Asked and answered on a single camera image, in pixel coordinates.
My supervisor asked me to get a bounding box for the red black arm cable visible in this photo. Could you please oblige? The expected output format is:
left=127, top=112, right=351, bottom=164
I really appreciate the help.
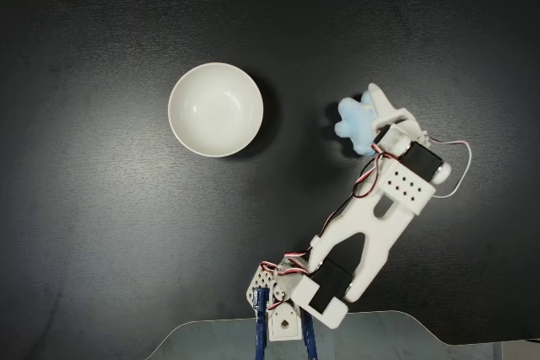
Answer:
left=310, top=151, right=392, bottom=251

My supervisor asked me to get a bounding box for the white bowl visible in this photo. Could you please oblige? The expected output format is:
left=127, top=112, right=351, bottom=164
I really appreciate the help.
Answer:
left=167, top=62, right=265, bottom=159

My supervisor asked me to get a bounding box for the blue clamp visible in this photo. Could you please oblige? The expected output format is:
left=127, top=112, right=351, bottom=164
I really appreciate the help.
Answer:
left=251, top=287, right=272, bottom=360
left=300, top=311, right=318, bottom=360

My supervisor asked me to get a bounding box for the skyblue plush doll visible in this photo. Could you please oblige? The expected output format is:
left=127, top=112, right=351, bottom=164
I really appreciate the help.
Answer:
left=334, top=92, right=381, bottom=158

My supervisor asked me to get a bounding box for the red white gripper cable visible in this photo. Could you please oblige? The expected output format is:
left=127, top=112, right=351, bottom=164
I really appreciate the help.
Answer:
left=424, top=134, right=473, bottom=200

